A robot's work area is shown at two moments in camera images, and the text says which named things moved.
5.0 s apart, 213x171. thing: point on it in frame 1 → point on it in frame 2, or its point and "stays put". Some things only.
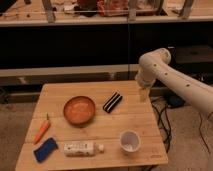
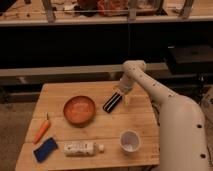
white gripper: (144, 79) → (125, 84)
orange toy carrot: (43, 130) stays put
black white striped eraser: (112, 102) stays put
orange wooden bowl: (79, 110) stays put
